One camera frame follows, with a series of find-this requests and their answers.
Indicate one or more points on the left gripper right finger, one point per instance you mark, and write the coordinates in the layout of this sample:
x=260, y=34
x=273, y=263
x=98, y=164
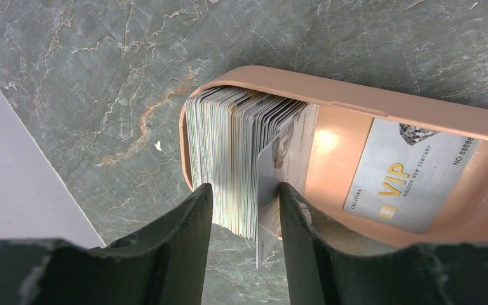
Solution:
x=428, y=273

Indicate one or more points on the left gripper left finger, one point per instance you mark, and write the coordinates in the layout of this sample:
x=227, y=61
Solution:
x=161, y=263

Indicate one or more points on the white VIP credit card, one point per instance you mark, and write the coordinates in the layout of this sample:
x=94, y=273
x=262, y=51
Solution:
x=285, y=159

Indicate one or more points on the white VIP card in tray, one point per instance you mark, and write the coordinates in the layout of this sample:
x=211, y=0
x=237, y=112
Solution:
x=406, y=173

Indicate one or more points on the stack of credit cards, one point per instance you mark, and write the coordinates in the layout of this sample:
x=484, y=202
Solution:
x=227, y=128

